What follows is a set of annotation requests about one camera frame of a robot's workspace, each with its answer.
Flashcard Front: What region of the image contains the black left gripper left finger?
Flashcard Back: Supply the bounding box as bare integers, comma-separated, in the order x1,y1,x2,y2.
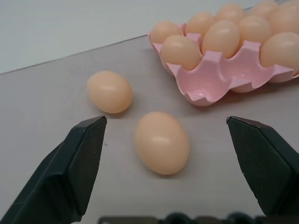
0,115,108,224

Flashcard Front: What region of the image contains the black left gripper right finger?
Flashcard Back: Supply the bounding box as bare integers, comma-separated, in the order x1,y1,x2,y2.
226,115,299,224

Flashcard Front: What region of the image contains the pink egg carton tray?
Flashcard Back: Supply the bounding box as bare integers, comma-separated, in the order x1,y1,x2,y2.
147,22,299,107

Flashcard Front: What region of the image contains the beige egg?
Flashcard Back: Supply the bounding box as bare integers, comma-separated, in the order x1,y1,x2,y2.
134,111,190,175
186,12,216,35
161,35,202,71
238,15,272,45
151,21,183,44
260,32,299,69
268,2,299,38
248,1,281,21
215,2,245,23
201,19,241,59
86,70,134,114

